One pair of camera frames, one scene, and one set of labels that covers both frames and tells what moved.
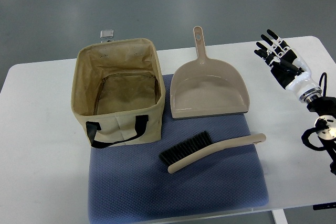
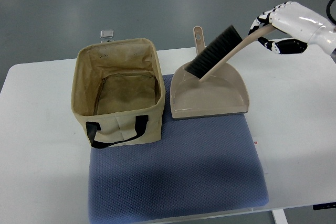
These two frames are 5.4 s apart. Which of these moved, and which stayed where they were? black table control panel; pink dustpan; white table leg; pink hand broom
Moved: pink hand broom
Stayed: pink dustpan; white table leg; black table control panel
